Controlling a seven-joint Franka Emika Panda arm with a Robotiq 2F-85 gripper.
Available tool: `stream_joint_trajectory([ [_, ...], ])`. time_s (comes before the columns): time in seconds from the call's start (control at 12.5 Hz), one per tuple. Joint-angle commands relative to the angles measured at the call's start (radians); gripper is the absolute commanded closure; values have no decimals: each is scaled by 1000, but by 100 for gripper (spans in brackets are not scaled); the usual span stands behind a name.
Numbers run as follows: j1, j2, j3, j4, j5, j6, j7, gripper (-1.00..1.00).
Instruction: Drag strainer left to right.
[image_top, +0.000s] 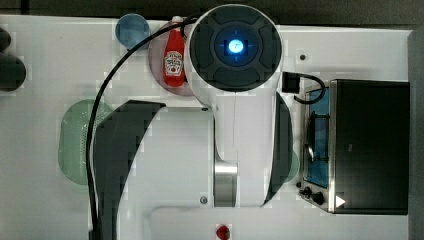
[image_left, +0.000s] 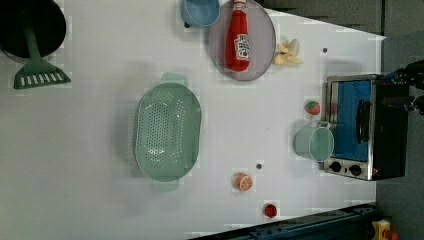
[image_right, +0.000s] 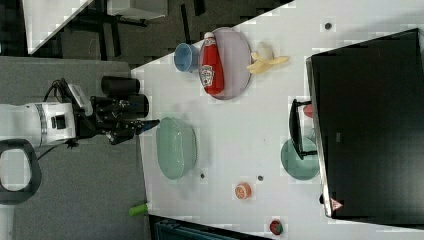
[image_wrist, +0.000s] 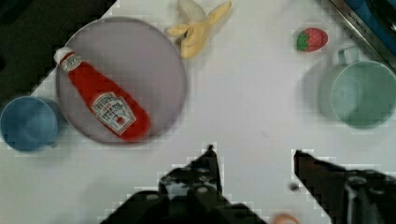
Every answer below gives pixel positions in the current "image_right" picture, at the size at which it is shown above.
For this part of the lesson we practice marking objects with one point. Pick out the blue cup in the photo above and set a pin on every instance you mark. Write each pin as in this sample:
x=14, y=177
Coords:
x=186, y=57

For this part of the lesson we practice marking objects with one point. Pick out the toy orange slice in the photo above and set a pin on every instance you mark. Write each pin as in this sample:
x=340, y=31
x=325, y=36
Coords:
x=242, y=190

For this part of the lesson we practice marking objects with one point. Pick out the red ketchup bottle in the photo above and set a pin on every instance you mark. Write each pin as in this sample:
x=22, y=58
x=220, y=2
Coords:
x=211, y=65

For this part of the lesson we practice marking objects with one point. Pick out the grey round plate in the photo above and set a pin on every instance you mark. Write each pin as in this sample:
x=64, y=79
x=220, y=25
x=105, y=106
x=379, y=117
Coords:
x=235, y=55

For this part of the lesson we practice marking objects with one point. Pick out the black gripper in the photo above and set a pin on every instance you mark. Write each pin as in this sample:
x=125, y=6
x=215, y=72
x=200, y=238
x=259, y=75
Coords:
x=117, y=119

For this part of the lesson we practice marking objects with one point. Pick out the peeled toy banana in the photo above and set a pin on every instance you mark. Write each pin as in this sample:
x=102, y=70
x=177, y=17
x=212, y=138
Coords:
x=264, y=59

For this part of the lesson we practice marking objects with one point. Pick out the red toy strawberry near oven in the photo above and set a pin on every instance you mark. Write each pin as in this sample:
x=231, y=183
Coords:
x=307, y=110

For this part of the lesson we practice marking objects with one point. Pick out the red toy strawberry at edge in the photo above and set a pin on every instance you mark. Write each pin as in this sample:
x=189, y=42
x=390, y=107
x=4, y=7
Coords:
x=276, y=227

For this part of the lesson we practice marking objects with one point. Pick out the black toaster oven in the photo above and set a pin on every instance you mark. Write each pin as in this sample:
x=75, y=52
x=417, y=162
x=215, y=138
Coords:
x=368, y=115

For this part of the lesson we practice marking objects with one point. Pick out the green mug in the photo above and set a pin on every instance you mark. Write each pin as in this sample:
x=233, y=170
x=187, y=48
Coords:
x=304, y=168

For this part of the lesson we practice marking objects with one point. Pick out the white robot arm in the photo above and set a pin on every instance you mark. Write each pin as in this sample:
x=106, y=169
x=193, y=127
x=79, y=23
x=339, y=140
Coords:
x=54, y=123

